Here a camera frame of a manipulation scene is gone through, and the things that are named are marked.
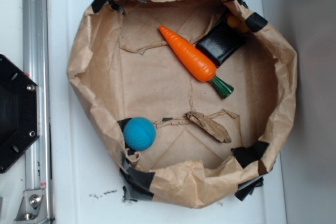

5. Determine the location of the white tray board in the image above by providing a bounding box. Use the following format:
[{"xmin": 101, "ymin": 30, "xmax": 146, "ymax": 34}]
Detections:
[{"xmin": 47, "ymin": 0, "xmax": 287, "ymax": 223}]

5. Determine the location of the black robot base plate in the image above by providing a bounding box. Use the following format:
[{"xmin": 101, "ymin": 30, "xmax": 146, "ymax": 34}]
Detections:
[{"xmin": 0, "ymin": 55, "xmax": 39, "ymax": 174}]

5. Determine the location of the black rectangular block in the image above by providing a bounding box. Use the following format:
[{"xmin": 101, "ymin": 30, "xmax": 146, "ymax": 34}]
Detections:
[{"xmin": 196, "ymin": 19, "xmax": 246, "ymax": 68}]

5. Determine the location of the blue dimpled ball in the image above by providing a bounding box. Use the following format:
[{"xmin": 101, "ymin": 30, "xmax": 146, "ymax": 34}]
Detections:
[{"xmin": 123, "ymin": 117, "xmax": 156, "ymax": 151}]

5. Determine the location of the brown paper bag bin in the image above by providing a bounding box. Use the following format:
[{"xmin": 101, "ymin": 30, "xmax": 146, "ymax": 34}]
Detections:
[{"xmin": 67, "ymin": 0, "xmax": 298, "ymax": 208}]

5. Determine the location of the metal corner bracket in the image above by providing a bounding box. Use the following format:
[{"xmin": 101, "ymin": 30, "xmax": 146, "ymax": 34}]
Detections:
[{"xmin": 14, "ymin": 189, "xmax": 48, "ymax": 223}]

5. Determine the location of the orange toy carrot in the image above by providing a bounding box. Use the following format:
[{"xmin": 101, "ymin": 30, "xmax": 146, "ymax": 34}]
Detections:
[{"xmin": 159, "ymin": 25, "xmax": 234, "ymax": 99}]

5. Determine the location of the aluminium frame rail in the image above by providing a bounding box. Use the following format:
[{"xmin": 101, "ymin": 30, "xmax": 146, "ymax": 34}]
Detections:
[{"xmin": 22, "ymin": 0, "xmax": 53, "ymax": 224}]

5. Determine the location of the small orange yellow toy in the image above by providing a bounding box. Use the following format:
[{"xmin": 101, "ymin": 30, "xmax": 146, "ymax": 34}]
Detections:
[{"xmin": 227, "ymin": 15, "xmax": 249, "ymax": 34}]

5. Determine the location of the brown wood chip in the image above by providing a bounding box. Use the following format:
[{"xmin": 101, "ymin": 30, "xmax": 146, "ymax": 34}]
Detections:
[{"xmin": 186, "ymin": 111, "xmax": 232, "ymax": 143}]

